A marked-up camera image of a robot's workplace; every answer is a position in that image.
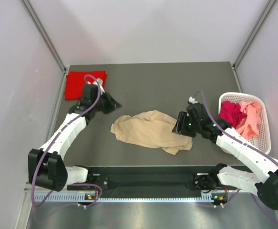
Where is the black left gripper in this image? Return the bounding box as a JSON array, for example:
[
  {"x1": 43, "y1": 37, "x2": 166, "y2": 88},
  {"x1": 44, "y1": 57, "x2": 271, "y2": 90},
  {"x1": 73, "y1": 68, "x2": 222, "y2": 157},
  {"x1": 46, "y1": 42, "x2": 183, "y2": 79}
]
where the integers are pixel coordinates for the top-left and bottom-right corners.
[{"x1": 93, "y1": 89, "x2": 122, "y2": 115}]

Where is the beige t shirt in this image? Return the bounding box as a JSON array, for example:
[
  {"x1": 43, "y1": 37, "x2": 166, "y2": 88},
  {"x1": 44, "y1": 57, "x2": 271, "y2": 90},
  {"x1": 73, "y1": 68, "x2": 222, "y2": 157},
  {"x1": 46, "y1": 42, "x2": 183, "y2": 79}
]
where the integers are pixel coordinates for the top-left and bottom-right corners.
[{"x1": 111, "y1": 110, "x2": 193, "y2": 155}]

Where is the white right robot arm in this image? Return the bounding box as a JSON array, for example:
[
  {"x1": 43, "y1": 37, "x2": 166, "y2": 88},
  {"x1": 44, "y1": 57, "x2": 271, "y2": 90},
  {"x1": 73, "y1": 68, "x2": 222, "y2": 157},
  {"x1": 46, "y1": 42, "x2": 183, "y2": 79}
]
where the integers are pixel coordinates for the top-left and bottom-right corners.
[{"x1": 172, "y1": 102, "x2": 278, "y2": 210}]

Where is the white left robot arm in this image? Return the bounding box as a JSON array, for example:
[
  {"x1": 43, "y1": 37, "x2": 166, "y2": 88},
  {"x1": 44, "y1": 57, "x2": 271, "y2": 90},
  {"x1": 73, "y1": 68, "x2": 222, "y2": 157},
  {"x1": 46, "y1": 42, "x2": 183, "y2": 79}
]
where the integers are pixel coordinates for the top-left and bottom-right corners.
[{"x1": 28, "y1": 79, "x2": 121, "y2": 191}]

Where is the folded red t shirt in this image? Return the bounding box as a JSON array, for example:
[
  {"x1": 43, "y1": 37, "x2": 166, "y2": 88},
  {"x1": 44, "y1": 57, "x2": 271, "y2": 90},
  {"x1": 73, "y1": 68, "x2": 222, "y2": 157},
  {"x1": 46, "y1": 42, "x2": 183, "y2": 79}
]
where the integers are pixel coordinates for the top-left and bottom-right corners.
[{"x1": 64, "y1": 71, "x2": 107, "y2": 100}]

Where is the crimson t shirt in basket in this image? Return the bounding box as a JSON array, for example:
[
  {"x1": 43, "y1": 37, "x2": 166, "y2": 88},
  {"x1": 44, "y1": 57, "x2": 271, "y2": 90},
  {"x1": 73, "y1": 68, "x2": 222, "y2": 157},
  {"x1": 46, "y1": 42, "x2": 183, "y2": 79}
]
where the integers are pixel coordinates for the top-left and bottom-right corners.
[{"x1": 217, "y1": 101, "x2": 247, "y2": 128}]

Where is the pink t shirt in basket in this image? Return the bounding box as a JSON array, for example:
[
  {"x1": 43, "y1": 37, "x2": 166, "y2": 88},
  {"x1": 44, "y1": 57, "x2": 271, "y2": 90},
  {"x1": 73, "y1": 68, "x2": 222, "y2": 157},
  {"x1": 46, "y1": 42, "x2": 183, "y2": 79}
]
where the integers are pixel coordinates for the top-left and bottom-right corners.
[{"x1": 236, "y1": 101, "x2": 262, "y2": 140}]

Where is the white plastic laundry basket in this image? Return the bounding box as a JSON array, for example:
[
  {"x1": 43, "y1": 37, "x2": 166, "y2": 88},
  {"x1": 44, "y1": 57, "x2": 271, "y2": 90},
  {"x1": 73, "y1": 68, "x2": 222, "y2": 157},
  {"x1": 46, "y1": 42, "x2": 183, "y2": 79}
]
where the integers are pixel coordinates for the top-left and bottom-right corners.
[{"x1": 218, "y1": 92, "x2": 271, "y2": 154}]

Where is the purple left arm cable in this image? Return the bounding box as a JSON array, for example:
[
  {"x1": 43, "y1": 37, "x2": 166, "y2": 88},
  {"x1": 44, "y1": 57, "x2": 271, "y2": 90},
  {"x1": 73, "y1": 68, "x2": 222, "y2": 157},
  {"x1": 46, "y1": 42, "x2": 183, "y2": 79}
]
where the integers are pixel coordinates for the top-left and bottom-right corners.
[{"x1": 31, "y1": 74, "x2": 103, "y2": 208}]

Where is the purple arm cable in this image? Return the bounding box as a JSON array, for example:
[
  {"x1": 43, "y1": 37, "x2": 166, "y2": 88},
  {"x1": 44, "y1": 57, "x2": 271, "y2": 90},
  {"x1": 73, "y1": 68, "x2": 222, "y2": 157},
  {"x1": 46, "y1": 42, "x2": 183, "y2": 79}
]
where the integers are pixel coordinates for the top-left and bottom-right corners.
[
  {"x1": 31, "y1": 74, "x2": 103, "y2": 208},
  {"x1": 188, "y1": 90, "x2": 278, "y2": 227}
]

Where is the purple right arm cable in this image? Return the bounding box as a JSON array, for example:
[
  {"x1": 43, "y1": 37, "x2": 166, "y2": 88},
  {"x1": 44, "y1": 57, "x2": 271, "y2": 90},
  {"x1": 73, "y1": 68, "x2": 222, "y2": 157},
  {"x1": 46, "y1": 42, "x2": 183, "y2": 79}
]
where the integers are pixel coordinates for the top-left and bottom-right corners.
[{"x1": 188, "y1": 90, "x2": 278, "y2": 227}]

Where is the aluminium corner post right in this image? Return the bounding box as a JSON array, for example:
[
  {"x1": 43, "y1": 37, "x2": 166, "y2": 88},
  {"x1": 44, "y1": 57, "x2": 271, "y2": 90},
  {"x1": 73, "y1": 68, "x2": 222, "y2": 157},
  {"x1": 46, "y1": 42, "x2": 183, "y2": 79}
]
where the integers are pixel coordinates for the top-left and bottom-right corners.
[{"x1": 232, "y1": 0, "x2": 278, "y2": 71}]

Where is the aluminium corner post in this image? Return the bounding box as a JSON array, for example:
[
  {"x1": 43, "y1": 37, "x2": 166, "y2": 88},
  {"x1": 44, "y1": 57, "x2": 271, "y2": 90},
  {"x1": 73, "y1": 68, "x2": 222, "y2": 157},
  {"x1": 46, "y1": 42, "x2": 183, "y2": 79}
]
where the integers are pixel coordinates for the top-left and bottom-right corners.
[
  {"x1": 232, "y1": 0, "x2": 278, "y2": 71},
  {"x1": 20, "y1": 0, "x2": 67, "y2": 72}
]

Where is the slotted grey cable duct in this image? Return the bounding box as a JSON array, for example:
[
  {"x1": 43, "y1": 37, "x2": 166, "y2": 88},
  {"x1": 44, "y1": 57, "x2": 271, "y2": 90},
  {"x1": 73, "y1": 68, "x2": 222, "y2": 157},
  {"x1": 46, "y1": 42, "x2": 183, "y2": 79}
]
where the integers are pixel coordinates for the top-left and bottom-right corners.
[{"x1": 33, "y1": 192, "x2": 227, "y2": 203}]

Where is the aluminium corner post left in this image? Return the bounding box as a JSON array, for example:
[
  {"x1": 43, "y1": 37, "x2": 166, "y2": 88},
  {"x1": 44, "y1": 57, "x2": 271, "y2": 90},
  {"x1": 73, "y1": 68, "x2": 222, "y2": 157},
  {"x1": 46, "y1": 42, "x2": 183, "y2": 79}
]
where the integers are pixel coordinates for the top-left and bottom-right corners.
[{"x1": 20, "y1": 0, "x2": 67, "y2": 72}]

